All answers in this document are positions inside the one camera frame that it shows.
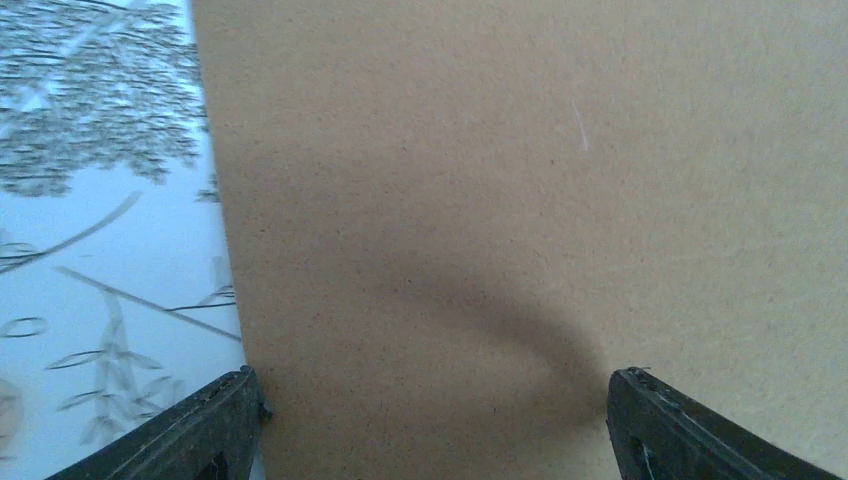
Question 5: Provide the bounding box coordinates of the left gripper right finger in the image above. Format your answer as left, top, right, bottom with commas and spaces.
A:
607, 367, 839, 480

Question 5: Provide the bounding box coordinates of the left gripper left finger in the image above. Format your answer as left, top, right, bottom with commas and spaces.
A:
51, 365, 272, 480

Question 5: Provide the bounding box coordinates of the brown cardboard backing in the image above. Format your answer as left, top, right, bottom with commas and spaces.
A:
193, 1, 847, 479

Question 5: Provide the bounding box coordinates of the floral table cloth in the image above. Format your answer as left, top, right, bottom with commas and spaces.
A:
1, 1, 245, 479

